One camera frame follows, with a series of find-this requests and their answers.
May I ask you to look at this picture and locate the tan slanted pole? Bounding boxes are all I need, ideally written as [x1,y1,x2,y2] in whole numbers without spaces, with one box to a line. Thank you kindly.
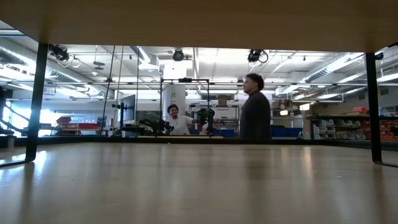
[112,45,124,131]

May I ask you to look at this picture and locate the round black ceiling camera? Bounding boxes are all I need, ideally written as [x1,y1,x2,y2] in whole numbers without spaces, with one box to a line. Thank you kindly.
[172,49,186,62]

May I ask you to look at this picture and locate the dark rack with grey bins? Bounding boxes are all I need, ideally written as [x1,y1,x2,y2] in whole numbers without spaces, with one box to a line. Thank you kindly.
[306,113,363,141]

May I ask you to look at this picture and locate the wooden shelf with black legs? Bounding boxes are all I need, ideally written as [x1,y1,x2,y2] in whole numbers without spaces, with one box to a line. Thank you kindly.
[0,0,398,169]

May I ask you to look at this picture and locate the blue storage bins row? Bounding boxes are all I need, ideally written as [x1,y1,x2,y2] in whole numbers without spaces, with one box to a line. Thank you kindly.
[270,126,303,138]

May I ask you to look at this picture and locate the white round column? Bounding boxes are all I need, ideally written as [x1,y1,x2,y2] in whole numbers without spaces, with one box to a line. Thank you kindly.
[162,84,187,118]

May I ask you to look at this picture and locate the black ceiling camera with cable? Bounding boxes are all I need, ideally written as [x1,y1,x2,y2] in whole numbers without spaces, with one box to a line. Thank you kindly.
[48,44,81,69]
[247,49,269,64]

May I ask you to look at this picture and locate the black rectangular rig frame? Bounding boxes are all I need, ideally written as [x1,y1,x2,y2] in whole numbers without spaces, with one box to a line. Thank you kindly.
[159,77,210,138]

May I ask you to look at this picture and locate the thin black upright pole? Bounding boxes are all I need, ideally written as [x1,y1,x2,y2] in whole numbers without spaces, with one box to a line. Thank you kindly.
[135,45,140,138]

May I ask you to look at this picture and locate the black metal table frame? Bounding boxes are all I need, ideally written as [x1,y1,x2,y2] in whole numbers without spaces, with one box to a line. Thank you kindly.
[0,135,398,151]

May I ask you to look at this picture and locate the black monitor on stand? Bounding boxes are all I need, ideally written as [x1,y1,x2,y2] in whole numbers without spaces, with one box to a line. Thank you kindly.
[111,94,137,128]

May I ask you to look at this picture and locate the rack with orange bins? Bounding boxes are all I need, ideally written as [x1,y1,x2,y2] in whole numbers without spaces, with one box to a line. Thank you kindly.
[362,119,398,142]

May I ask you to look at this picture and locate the person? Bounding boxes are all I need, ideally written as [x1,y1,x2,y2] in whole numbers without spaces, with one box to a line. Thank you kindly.
[239,73,272,141]
[164,103,200,136]

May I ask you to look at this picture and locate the black slanted pole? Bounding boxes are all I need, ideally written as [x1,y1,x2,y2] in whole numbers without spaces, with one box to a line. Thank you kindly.
[102,45,117,138]

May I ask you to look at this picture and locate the red cart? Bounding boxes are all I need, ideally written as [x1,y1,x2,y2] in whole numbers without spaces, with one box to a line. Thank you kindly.
[55,116,100,132]

